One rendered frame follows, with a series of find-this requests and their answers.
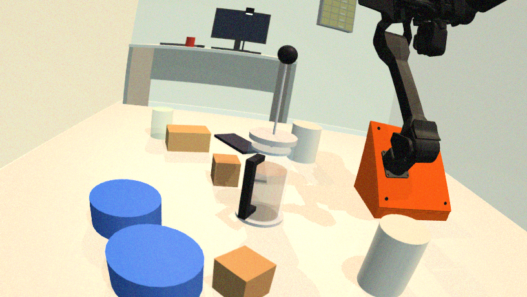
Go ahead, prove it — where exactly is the glass coffee press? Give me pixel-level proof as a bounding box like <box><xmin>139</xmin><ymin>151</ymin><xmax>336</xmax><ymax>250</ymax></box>
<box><xmin>235</xmin><ymin>45</ymin><xmax>298</xmax><ymax>228</ymax></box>

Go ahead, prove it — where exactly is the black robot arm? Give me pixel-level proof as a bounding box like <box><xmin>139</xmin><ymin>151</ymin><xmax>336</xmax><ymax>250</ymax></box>
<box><xmin>373</xmin><ymin>0</ymin><xmax>507</xmax><ymax>179</ymax></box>

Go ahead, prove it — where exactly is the blue cylinder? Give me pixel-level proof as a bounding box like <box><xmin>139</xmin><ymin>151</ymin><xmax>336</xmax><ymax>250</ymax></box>
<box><xmin>105</xmin><ymin>224</ymin><xmax>205</xmax><ymax>297</ymax></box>
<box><xmin>89</xmin><ymin>179</ymin><xmax>162</xmax><ymax>240</ymax></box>

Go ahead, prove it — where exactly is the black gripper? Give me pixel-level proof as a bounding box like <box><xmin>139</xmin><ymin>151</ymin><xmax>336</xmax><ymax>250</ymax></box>
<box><xmin>358</xmin><ymin>0</ymin><xmax>465</xmax><ymax>24</ymax></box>

